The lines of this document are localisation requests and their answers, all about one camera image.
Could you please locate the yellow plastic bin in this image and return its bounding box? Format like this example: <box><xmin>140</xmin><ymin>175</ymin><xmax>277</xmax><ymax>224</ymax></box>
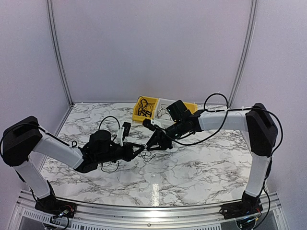
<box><xmin>132</xmin><ymin>96</ymin><xmax>158</xmax><ymax>122</ymax></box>
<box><xmin>183</xmin><ymin>102</ymin><xmax>198</xmax><ymax>115</ymax></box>

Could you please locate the aluminium corner post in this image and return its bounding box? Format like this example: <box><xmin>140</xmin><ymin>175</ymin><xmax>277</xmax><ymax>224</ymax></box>
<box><xmin>228</xmin><ymin>0</ymin><xmax>258</xmax><ymax>107</ymax></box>
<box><xmin>46</xmin><ymin>0</ymin><xmax>74</xmax><ymax>107</ymax></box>

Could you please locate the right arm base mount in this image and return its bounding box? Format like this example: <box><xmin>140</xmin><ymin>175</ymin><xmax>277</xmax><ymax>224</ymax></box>
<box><xmin>219</xmin><ymin>191</ymin><xmax>263</xmax><ymax>219</ymax></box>

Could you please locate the right yellow plastic bin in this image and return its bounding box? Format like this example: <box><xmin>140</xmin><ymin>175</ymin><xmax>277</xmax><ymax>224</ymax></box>
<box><xmin>183</xmin><ymin>102</ymin><xmax>198</xmax><ymax>115</ymax></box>

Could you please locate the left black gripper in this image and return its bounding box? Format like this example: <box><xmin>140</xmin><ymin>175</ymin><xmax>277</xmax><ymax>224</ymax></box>
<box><xmin>96</xmin><ymin>142</ymin><xmax>145</xmax><ymax>164</ymax></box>

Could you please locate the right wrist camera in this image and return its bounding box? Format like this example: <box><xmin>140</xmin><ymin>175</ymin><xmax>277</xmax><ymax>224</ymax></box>
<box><xmin>142</xmin><ymin>119</ymin><xmax>165</xmax><ymax>131</ymax></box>

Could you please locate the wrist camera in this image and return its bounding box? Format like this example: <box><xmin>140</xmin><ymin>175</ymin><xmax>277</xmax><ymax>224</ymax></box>
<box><xmin>116</xmin><ymin>122</ymin><xmax>131</xmax><ymax>147</ymax></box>
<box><xmin>142</xmin><ymin>119</ymin><xmax>165</xmax><ymax>131</ymax></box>

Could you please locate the left aluminium corner post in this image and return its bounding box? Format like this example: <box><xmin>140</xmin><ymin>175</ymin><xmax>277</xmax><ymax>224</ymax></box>
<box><xmin>46</xmin><ymin>0</ymin><xmax>74</xmax><ymax>107</ymax></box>

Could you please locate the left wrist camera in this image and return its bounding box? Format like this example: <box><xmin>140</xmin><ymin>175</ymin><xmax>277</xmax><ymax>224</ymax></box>
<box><xmin>116</xmin><ymin>122</ymin><xmax>131</xmax><ymax>147</ymax></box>

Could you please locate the right aluminium corner post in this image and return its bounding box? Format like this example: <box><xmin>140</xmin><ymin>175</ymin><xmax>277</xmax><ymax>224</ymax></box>
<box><xmin>228</xmin><ymin>0</ymin><xmax>258</xmax><ymax>107</ymax></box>

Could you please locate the left yellow plastic bin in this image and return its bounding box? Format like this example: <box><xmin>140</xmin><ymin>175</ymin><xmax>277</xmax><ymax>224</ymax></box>
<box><xmin>132</xmin><ymin>96</ymin><xmax>158</xmax><ymax>122</ymax></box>

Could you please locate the white plastic bin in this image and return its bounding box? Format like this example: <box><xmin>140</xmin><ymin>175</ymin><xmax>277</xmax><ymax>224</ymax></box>
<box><xmin>153</xmin><ymin>98</ymin><xmax>175</xmax><ymax>126</ymax></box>

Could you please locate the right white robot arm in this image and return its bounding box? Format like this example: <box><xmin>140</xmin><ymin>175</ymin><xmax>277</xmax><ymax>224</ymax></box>
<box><xmin>142</xmin><ymin>100</ymin><xmax>283</xmax><ymax>215</ymax></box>

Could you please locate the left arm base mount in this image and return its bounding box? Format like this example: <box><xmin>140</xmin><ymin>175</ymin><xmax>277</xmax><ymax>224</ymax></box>
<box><xmin>35</xmin><ymin>181</ymin><xmax>77</xmax><ymax>218</ymax></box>

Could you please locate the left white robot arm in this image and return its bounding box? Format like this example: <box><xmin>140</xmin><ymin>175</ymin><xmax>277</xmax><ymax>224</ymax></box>
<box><xmin>0</xmin><ymin>116</ymin><xmax>145</xmax><ymax>213</ymax></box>

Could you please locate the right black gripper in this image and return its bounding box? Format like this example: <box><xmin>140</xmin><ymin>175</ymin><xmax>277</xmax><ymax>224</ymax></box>
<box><xmin>147</xmin><ymin>119</ymin><xmax>186</xmax><ymax>150</ymax></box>

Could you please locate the aluminium front rail frame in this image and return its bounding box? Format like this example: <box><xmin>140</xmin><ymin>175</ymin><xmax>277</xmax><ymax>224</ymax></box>
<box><xmin>8</xmin><ymin>190</ymin><xmax>289</xmax><ymax>230</ymax></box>

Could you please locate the thin black cable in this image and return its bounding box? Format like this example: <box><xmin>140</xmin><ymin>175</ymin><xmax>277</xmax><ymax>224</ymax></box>
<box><xmin>157</xmin><ymin>103</ymin><xmax>173</xmax><ymax>120</ymax></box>
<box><xmin>138</xmin><ymin>149</ymin><xmax>156</xmax><ymax>162</ymax></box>

